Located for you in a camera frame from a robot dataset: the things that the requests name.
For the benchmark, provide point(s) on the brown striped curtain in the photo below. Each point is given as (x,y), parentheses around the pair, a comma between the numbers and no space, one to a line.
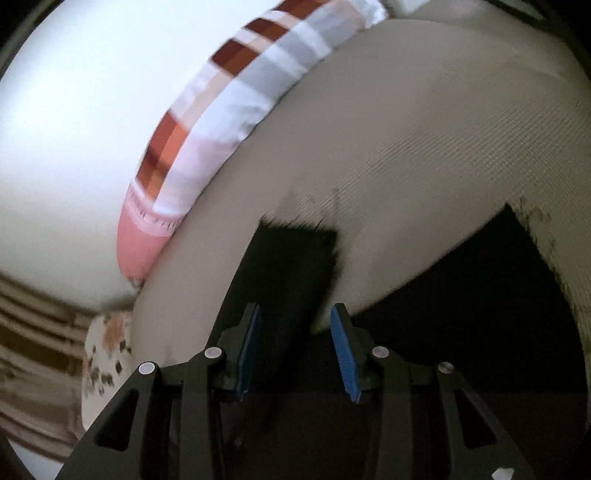
(37,350)

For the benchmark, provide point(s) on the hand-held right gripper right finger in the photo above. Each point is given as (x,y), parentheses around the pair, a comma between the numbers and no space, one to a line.
(341,350)

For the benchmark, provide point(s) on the black pants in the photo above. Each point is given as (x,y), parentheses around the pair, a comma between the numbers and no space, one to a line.
(461,300)

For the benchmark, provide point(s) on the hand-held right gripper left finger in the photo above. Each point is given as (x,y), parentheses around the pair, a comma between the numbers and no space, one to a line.
(249,350)

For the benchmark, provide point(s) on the checked orange white pillow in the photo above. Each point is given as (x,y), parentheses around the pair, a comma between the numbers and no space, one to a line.
(221,120)

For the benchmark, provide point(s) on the floral white pillow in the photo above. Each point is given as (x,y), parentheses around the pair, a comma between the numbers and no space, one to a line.
(104,360)

